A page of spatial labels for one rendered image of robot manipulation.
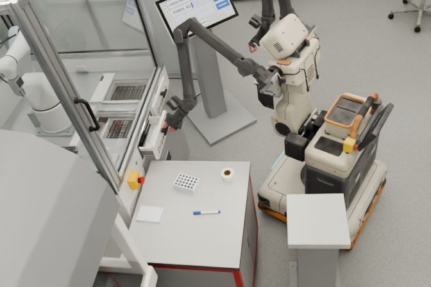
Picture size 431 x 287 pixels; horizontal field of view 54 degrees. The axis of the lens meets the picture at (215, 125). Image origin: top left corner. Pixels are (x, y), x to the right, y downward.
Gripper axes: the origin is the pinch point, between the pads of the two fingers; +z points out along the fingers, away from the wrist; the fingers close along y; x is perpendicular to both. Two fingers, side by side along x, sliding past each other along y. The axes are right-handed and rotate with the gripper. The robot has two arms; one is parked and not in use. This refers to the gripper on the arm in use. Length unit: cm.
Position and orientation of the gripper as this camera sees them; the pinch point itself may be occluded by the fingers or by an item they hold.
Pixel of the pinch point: (166, 128)
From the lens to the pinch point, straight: 245.8
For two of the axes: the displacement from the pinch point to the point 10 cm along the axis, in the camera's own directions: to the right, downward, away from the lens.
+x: -1.3, 7.2, -6.8
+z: -5.6, 5.1, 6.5
